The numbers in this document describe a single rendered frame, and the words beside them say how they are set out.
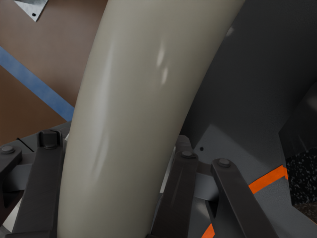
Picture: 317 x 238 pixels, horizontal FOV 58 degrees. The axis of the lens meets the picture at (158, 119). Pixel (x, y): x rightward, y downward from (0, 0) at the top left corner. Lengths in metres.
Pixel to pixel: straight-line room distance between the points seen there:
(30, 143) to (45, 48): 0.93
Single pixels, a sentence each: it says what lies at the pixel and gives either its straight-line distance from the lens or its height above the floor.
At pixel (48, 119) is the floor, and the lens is 1.75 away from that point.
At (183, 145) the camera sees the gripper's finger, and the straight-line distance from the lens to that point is 0.17.
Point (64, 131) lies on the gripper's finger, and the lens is 0.18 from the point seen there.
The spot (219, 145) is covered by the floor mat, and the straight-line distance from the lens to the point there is 1.36.
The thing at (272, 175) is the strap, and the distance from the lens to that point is 1.40.
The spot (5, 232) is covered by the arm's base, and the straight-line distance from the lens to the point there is 0.80.
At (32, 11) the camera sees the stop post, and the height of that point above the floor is 0.01.
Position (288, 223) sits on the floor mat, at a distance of 1.51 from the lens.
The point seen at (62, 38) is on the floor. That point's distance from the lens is 1.63.
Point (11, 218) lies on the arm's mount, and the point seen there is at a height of 0.86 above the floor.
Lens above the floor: 1.31
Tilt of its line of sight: 68 degrees down
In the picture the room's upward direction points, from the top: 123 degrees counter-clockwise
